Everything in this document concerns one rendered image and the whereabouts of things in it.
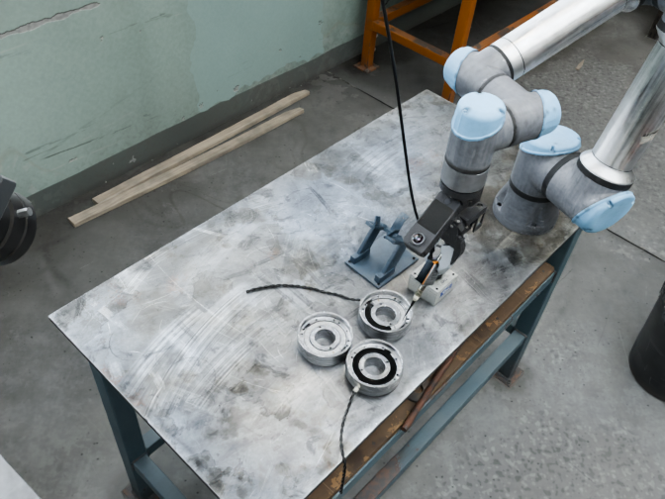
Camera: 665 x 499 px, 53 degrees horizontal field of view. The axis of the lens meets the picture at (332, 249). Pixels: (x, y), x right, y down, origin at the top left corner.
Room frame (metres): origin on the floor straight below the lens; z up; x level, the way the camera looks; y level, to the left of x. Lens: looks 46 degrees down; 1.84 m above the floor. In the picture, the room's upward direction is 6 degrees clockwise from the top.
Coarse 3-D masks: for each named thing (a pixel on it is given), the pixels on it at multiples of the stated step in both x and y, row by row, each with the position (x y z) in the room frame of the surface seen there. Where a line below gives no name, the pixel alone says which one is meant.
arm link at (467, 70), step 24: (576, 0) 1.13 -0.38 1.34; (600, 0) 1.13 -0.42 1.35; (624, 0) 1.15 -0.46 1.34; (648, 0) 1.17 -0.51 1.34; (528, 24) 1.10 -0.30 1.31; (552, 24) 1.09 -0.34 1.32; (576, 24) 1.10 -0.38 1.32; (600, 24) 1.13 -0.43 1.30; (504, 48) 1.05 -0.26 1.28; (528, 48) 1.05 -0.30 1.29; (552, 48) 1.07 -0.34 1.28; (456, 72) 1.02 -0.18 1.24; (480, 72) 1.00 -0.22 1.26; (504, 72) 1.01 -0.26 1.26
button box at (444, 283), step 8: (416, 272) 0.92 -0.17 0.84; (448, 272) 0.93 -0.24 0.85; (416, 280) 0.90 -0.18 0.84; (440, 280) 0.90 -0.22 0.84; (448, 280) 0.91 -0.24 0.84; (408, 288) 0.91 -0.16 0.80; (416, 288) 0.90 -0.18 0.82; (432, 288) 0.88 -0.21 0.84; (440, 288) 0.88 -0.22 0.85; (448, 288) 0.90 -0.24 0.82; (424, 296) 0.89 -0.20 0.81; (432, 296) 0.87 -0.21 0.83; (440, 296) 0.88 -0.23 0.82; (432, 304) 0.87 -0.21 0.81
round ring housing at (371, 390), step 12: (360, 348) 0.73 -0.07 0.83; (384, 348) 0.73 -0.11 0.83; (348, 360) 0.70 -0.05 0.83; (360, 360) 0.70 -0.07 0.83; (372, 360) 0.71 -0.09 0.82; (384, 360) 0.71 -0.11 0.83; (396, 360) 0.71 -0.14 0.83; (348, 372) 0.67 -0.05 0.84; (384, 372) 0.68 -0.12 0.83; (396, 372) 0.68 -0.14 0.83; (360, 384) 0.65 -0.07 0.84; (384, 384) 0.65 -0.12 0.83; (396, 384) 0.66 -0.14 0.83
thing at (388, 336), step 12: (372, 300) 0.85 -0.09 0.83; (396, 300) 0.85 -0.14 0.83; (408, 300) 0.85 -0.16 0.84; (360, 312) 0.80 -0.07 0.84; (372, 312) 0.82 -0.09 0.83; (384, 312) 0.84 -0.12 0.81; (396, 312) 0.82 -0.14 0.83; (408, 312) 0.83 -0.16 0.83; (360, 324) 0.79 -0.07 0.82; (384, 324) 0.79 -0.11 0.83; (408, 324) 0.79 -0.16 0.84; (372, 336) 0.77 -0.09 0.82; (384, 336) 0.76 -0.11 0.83; (396, 336) 0.77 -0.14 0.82
